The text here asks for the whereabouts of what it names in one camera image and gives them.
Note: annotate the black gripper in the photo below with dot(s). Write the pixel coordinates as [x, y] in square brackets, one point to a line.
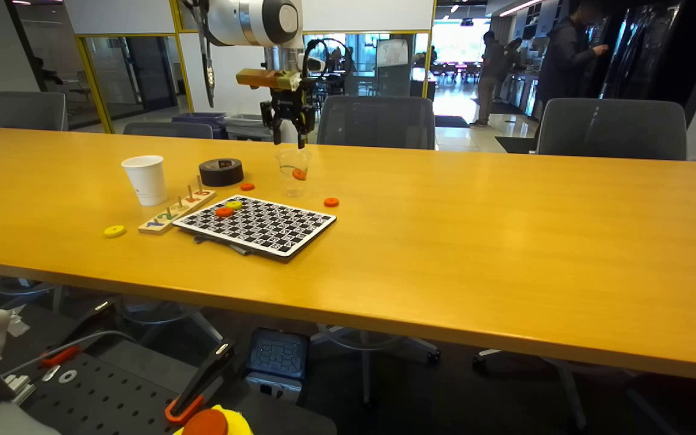
[291, 101]

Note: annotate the orange wooden disc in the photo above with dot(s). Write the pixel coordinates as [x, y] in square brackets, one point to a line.
[332, 201]
[300, 175]
[224, 213]
[247, 186]

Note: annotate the yellow wooden disc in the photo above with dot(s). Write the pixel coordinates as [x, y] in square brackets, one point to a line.
[115, 230]
[235, 204]

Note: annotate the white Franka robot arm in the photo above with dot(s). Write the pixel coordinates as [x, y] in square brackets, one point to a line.
[243, 19]

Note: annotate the transparent plastic cup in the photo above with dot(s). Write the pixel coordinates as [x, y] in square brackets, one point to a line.
[288, 159]

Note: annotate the white paper cup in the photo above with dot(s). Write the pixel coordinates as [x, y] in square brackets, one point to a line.
[147, 181]

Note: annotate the black tape roll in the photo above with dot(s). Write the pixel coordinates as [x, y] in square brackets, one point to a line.
[221, 171]

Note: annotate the grey office chair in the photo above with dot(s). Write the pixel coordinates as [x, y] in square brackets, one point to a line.
[375, 122]
[170, 125]
[611, 129]
[25, 108]
[525, 375]
[363, 345]

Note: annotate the black white checkered calibration board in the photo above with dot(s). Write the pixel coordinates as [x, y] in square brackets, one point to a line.
[271, 228]

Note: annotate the wooden number puzzle board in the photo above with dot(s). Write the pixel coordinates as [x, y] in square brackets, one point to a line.
[175, 210]

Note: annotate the yellow framed glass partition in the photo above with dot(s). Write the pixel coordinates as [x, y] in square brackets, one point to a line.
[96, 88]

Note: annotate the person in corridor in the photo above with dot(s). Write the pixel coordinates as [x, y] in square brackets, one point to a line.
[495, 73]

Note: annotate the blue grey box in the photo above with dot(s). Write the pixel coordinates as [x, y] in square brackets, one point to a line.
[277, 358]

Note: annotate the person in dark jacket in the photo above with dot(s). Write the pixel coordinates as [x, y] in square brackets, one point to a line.
[567, 56]

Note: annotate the yellow red emergency stop button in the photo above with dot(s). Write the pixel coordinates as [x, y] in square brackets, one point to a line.
[212, 422]

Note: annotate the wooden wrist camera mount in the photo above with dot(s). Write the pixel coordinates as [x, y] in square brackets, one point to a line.
[259, 78]

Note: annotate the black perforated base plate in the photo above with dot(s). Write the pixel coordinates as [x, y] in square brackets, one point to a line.
[108, 395]

